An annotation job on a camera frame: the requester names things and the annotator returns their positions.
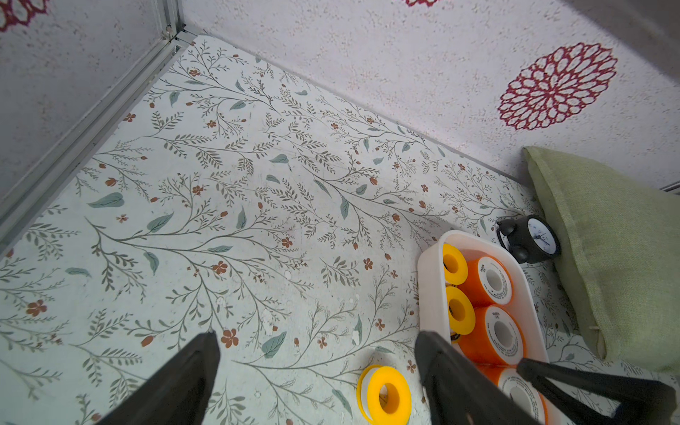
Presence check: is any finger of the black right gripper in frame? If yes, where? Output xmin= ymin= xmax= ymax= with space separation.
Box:
xmin=516 ymin=358 xmax=678 ymax=424

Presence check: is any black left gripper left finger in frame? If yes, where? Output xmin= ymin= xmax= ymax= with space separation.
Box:
xmin=100 ymin=331 xmax=221 ymax=424

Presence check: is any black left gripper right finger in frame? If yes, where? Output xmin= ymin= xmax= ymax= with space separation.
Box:
xmin=414 ymin=331 xmax=537 ymax=424

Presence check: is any orange white tape roll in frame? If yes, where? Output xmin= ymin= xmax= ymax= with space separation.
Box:
xmin=458 ymin=306 xmax=524 ymax=366
xmin=478 ymin=365 xmax=548 ymax=424
xmin=460 ymin=256 xmax=514 ymax=308

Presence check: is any yellow tape roll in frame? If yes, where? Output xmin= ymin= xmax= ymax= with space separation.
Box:
xmin=442 ymin=244 xmax=469 ymax=286
xmin=356 ymin=365 xmax=412 ymax=425
xmin=446 ymin=286 xmax=476 ymax=336

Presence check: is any white plastic storage box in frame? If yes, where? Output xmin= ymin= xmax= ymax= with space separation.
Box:
xmin=417 ymin=230 xmax=565 ymax=424

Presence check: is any green square pillow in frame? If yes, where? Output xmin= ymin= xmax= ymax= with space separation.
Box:
xmin=524 ymin=147 xmax=679 ymax=375

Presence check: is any black round alarm clock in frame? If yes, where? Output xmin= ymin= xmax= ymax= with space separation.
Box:
xmin=496 ymin=215 xmax=561 ymax=264

